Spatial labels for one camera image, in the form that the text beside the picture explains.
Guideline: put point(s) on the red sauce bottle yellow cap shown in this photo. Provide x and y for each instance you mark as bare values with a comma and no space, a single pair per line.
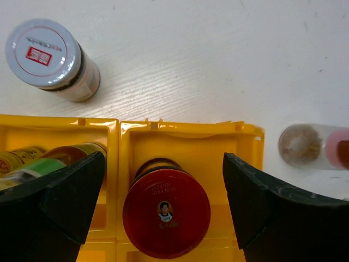
53,160

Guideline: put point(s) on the yellow four-compartment plastic tray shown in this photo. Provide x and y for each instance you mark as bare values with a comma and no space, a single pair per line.
197,148

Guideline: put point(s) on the pink-capped spice shaker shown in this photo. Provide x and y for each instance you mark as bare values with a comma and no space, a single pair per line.
315,146

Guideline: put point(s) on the small brown yellow-label bottle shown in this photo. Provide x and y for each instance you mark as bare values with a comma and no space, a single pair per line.
12,160

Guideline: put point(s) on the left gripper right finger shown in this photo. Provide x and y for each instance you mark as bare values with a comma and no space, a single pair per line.
276,221

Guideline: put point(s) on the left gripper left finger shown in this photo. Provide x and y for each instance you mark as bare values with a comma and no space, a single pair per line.
48,219

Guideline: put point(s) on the red-capped chili sauce jar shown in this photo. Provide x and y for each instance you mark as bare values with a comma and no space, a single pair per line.
166,212

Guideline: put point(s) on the white-lidded dark sauce jar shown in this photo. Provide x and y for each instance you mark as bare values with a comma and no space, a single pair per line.
44,54

